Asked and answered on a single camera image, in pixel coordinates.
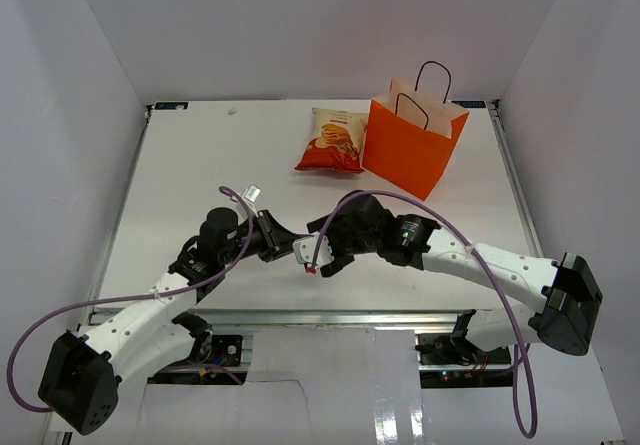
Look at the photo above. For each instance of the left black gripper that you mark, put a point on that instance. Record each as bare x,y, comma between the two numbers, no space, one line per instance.
277,240

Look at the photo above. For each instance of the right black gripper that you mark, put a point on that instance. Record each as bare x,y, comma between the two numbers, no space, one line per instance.
328,227

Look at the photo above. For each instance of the orange chips bag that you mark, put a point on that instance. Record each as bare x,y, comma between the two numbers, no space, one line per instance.
336,142

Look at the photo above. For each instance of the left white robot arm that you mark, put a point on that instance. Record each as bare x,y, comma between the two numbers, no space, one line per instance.
83,374

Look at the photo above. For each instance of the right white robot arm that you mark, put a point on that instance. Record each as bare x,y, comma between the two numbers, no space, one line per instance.
553,302

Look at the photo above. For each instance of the orange paper bag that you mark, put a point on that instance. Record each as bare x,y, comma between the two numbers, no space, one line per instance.
411,136

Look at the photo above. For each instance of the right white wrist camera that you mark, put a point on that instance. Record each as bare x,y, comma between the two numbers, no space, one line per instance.
313,253

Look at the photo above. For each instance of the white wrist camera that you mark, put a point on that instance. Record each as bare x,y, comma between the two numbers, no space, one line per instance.
313,253
250,197

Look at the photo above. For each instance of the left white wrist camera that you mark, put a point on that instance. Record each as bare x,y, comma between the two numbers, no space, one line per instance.
250,197

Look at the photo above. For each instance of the aluminium table frame rail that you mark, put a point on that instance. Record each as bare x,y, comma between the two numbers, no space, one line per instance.
418,319

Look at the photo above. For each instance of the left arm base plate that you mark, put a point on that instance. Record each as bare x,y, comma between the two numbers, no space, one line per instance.
219,363

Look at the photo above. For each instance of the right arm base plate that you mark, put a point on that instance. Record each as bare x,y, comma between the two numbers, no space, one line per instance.
450,361

